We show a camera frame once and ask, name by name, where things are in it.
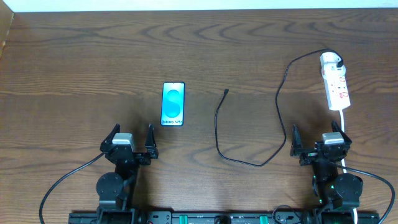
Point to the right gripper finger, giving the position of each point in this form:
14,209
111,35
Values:
336,128
297,146

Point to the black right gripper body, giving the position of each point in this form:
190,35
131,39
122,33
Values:
321,154

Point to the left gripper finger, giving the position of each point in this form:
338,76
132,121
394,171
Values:
150,144
108,139

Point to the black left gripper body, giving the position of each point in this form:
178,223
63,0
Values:
129,155

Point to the white power strip orange switches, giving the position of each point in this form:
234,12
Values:
336,87

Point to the blue Galaxy smartphone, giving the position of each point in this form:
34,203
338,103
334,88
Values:
173,101

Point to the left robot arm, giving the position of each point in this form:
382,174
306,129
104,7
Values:
116,189

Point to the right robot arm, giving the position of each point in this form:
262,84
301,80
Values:
338,193

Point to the white USB charger plug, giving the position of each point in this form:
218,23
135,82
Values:
331,57

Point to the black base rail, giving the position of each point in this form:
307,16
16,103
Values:
165,217

